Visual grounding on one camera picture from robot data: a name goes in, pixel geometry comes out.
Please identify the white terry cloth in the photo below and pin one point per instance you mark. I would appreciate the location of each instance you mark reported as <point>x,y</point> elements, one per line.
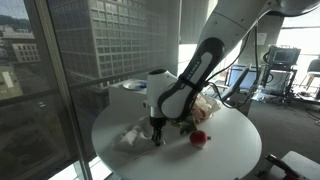
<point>133,136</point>

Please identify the grey office chair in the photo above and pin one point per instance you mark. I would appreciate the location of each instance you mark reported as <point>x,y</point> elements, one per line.
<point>313,68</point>

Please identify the red and black hand tool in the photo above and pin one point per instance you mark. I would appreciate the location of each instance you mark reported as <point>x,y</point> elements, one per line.
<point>280,165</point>

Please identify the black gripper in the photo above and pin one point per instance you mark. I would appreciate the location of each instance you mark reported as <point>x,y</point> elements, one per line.
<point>157,124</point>

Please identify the white square box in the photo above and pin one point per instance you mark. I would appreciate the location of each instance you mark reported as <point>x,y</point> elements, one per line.
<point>126,98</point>

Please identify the white side platform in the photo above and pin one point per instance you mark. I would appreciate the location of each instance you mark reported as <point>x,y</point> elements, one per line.
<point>305,166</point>

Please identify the blue backed chair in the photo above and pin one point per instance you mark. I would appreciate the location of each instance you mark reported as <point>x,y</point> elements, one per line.
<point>248,78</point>

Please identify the small blue object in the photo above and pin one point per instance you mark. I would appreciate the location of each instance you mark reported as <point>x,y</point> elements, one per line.
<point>143,85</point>

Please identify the white round plate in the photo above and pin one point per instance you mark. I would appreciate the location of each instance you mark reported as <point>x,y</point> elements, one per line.
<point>131,85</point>

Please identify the equipment cart with monitor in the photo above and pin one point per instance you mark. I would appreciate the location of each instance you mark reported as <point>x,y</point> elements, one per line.
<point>283,56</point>

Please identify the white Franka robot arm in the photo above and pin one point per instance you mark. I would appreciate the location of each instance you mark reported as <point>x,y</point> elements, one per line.
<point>186,96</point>

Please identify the red radish toy green leaves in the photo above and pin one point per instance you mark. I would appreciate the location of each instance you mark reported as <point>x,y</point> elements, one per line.
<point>198,139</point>

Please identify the white plastic bag red print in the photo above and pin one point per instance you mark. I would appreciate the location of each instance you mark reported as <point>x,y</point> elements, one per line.
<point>208,106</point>

